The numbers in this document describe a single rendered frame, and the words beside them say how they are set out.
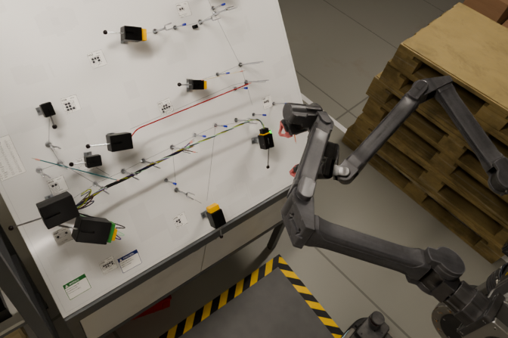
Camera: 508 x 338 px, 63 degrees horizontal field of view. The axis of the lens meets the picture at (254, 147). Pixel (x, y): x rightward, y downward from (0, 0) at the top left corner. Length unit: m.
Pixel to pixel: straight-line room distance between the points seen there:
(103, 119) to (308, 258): 1.68
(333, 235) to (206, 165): 0.74
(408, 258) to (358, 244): 0.13
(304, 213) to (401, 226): 2.15
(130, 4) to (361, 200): 2.14
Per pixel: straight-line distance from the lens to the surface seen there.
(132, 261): 1.57
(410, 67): 2.77
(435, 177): 3.08
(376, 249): 1.04
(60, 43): 1.43
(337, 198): 3.01
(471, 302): 1.12
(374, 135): 1.46
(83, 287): 1.55
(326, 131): 1.29
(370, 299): 2.74
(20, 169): 1.41
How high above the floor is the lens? 2.34
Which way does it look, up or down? 49 degrees down
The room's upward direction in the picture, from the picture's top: 15 degrees clockwise
